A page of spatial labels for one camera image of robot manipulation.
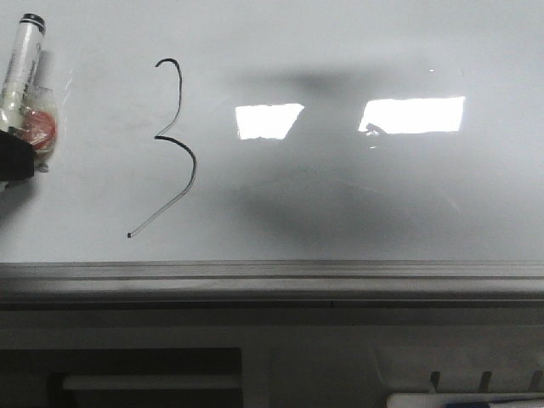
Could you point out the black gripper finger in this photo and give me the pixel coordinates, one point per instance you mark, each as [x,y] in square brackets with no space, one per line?
[17,158]

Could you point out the red magnet taped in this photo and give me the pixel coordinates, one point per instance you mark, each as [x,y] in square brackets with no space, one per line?
[40,125]

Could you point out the white black whiteboard marker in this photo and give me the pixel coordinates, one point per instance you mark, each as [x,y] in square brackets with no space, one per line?
[22,69]

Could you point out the white whiteboard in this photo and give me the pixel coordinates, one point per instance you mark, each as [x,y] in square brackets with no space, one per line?
[275,130]

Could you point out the grey aluminium whiteboard tray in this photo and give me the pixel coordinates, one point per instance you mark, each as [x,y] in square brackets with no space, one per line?
[39,285]

